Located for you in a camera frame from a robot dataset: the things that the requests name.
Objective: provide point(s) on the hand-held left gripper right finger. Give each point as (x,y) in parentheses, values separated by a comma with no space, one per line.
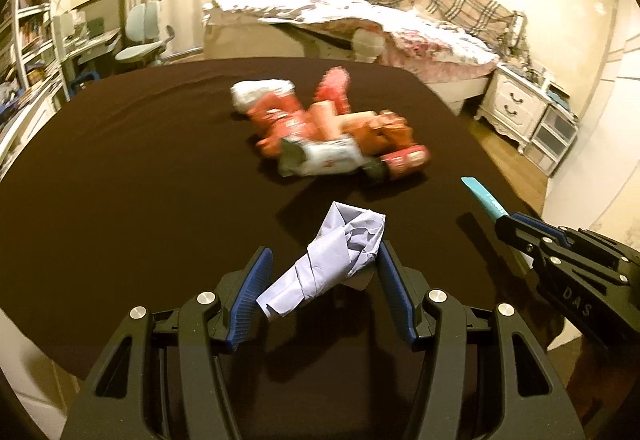
(395,300)

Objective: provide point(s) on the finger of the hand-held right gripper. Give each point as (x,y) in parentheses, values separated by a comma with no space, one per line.
(482,197)

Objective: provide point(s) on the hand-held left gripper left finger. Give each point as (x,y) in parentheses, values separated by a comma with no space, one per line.
(249,302)

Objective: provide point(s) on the lavender cloth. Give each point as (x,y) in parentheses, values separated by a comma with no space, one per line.
(330,255)

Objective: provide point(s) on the red can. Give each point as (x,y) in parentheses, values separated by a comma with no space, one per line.
(405,161)

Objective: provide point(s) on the plastic drawer unit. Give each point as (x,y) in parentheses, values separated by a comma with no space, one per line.
(552,135)

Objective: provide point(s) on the white nightstand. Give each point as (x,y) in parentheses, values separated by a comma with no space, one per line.
(515,105)

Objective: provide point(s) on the crumpled orange packet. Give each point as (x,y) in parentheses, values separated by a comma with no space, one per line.
(387,130)

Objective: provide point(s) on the bed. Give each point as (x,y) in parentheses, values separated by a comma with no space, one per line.
(450,80)

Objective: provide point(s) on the white packet with red label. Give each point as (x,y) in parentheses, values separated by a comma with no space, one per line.
(325,159)

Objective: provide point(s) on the dark brown tablecloth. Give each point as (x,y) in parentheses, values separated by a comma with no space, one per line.
(125,170)

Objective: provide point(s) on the red dotted snack packet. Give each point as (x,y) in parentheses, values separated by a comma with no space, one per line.
(334,87)

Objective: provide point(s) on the round bolster pillow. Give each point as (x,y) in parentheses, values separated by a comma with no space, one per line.
(368,46)

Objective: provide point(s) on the crumpled white wrapper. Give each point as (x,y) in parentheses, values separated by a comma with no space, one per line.
(260,92)

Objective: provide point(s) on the floral blanket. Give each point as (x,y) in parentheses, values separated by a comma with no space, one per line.
(350,12)

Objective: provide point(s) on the pale green office chair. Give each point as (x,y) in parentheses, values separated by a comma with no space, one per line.
(145,30)

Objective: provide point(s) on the white desk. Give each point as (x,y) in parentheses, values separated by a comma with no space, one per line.
(90,45)

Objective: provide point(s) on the white bookshelf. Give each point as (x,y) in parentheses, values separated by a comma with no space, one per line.
(30,45)

